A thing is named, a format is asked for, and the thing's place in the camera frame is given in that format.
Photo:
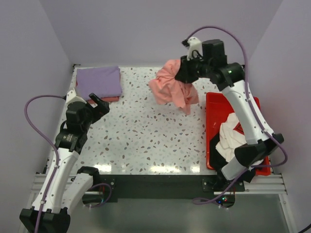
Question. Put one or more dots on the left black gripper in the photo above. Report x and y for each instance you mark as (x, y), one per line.
(101, 109)

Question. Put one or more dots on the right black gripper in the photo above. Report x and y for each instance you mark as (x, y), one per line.
(184, 74)

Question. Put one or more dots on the salmon pink t shirt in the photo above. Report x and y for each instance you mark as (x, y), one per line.
(166, 88)

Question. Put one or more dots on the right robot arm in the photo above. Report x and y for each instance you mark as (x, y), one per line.
(261, 140)

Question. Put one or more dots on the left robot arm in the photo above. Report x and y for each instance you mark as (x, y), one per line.
(50, 212)

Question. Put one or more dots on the folded dark pink t shirt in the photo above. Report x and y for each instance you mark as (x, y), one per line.
(108, 99)

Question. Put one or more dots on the folded purple t shirt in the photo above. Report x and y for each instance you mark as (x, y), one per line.
(104, 82)

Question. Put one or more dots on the red plastic bin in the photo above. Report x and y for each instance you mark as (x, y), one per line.
(217, 111)

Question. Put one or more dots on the white t shirt red print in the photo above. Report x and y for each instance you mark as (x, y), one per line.
(231, 136)

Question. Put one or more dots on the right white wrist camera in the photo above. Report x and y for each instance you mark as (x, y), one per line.
(194, 47)

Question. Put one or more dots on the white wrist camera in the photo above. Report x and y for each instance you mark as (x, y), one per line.
(194, 47)
(72, 96)

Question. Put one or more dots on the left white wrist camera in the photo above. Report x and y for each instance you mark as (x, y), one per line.
(72, 96)

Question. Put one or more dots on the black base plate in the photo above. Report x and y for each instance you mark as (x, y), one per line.
(160, 187)

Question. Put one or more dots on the aluminium table frame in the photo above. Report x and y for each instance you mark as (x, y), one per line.
(261, 184)

